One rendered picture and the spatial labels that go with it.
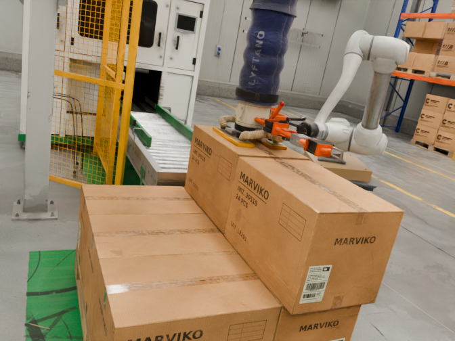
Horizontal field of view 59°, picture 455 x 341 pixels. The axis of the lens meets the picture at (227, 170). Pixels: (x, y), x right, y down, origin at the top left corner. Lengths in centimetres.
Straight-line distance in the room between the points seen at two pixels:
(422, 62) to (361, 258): 953
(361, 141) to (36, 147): 219
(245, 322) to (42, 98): 211
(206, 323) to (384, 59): 163
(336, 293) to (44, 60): 231
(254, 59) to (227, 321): 121
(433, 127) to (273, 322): 913
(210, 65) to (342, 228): 1077
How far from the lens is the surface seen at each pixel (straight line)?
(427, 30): 1108
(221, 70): 1215
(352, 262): 156
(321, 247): 143
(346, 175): 263
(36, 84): 302
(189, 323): 142
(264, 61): 203
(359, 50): 236
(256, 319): 154
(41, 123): 307
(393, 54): 236
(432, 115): 1047
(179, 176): 255
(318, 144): 160
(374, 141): 263
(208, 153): 213
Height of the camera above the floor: 139
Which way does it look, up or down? 17 degrees down
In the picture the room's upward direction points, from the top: 10 degrees clockwise
